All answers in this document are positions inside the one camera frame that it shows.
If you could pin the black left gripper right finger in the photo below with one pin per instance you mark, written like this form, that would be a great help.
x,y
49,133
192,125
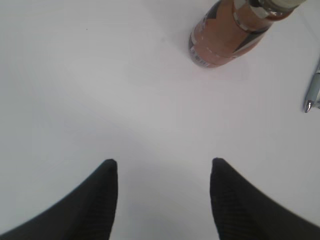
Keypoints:
x,y
242,212

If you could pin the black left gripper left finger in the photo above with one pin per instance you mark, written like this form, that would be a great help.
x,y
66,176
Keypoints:
x,y
86,213

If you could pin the blue white pen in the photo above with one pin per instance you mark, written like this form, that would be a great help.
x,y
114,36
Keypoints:
x,y
313,90

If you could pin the brown Nescafe coffee bottle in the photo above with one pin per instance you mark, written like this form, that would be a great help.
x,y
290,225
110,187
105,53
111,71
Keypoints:
x,y
231,28

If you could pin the grey white pen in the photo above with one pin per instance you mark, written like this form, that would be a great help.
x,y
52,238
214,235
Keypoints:
x,y
317,102

